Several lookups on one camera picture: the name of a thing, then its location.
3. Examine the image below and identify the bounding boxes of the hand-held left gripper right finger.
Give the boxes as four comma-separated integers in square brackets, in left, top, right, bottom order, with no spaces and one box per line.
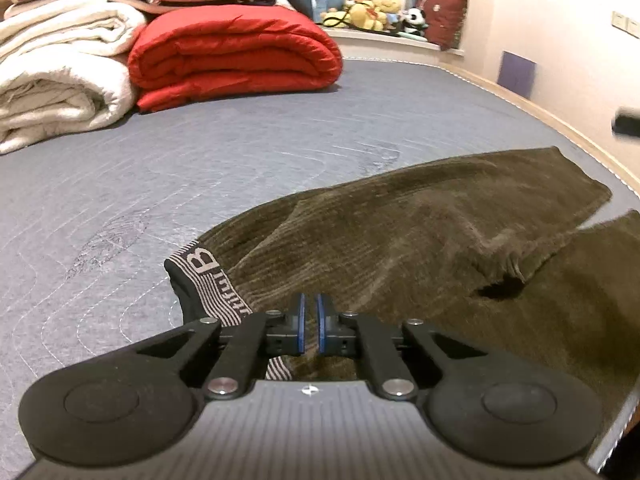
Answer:
[315,293,493,402]

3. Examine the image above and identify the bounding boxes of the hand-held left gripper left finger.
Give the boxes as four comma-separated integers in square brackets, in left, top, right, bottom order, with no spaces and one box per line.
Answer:
[132,292,307,402]

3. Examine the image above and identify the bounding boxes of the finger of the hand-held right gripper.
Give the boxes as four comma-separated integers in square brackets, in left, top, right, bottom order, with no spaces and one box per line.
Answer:
[612,107,640,137]

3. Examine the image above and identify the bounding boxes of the olive corduroy pants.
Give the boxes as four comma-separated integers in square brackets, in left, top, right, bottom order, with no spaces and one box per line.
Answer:
[164,146,640,441]

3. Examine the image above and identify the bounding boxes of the purple paper sheet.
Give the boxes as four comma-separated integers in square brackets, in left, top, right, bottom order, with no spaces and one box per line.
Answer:
[497,51,538,98]

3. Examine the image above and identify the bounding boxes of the grey quilted mattress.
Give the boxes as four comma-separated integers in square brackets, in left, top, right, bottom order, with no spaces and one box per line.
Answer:
[0,57,640,480]

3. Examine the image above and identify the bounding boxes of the dark red cushion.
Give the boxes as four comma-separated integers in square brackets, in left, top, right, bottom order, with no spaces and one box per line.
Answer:
[422,0,469,52]

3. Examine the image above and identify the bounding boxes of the panda plush toy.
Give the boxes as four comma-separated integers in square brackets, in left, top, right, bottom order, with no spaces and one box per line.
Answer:
[401,7,428,36]

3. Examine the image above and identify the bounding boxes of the white window sill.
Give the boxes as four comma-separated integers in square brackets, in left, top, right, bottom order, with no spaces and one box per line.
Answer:
[320,25,466,66]

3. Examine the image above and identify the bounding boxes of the red folded quilt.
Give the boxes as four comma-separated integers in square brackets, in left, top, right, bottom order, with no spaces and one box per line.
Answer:
[127,10,344,113]

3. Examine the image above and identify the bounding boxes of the yellow orange plush toy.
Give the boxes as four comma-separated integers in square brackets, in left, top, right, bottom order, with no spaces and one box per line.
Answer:
[345,0,388,31]

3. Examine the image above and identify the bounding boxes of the wooden bed frame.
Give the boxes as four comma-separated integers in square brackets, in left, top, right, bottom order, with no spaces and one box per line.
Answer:
[435,60,640,191]

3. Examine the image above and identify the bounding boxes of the yellow toy with black cord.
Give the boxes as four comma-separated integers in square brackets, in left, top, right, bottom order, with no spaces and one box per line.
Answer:
[320,7,351,28]

